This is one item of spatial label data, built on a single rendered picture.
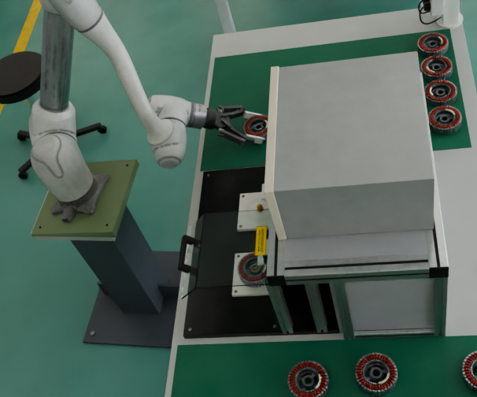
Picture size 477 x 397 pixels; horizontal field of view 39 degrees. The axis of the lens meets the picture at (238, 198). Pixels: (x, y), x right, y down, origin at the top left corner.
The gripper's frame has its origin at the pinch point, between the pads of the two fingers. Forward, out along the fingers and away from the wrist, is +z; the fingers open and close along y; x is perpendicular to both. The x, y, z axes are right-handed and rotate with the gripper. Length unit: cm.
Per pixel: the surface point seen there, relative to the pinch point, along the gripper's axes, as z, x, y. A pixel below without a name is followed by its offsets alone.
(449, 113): 58, -34, -9
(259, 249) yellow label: -13, -27, -73
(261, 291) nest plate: -2, 0, -69
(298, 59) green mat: 16.7, -7.4, 35.6
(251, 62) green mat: 0.2, 2.1, 39.1
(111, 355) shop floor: -32, 108, -44
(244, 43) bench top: -2, 3, 52
